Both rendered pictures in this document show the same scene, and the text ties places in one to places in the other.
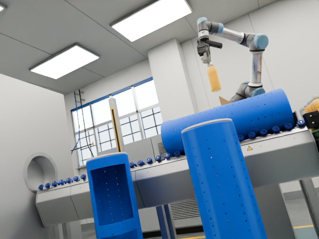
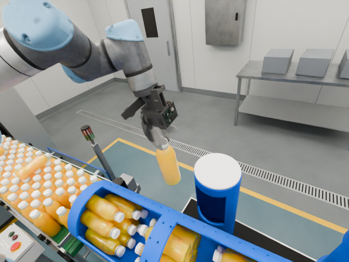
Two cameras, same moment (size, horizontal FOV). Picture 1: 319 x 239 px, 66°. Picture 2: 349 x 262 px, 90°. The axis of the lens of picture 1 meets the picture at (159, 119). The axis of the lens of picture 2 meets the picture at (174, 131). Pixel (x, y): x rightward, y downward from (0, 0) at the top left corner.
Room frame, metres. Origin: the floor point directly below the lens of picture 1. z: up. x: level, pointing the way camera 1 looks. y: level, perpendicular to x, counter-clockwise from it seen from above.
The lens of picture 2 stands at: (2.02, -0.26, 1.88)
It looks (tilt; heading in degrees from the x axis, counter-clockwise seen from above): 37 degrees down; 196
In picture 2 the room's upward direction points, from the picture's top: 10 degrees counter-clockwise
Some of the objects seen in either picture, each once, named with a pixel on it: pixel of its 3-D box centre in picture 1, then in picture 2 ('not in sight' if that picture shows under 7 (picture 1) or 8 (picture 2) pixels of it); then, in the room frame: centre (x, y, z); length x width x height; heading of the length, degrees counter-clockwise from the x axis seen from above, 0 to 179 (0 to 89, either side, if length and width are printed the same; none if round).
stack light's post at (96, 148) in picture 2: not in sight; (118, 187); (1.17, -1.14, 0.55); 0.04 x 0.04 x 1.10; 72
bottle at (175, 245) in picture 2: not in sight; (164, 241); (1.78, -0.44, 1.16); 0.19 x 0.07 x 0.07; 72
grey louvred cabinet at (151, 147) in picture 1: (167, 181); not in sight; (3.95, 0.09, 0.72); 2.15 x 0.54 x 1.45; 66
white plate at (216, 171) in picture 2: (206, 127); (216, 169); (1.30, -0.24, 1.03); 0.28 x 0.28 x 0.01
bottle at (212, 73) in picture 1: (213, 77); (168, 162); (1.60, -0.42, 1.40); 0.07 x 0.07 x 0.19
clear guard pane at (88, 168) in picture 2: not in sight; (85, 177); (1.18, -1.41, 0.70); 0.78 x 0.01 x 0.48; 72
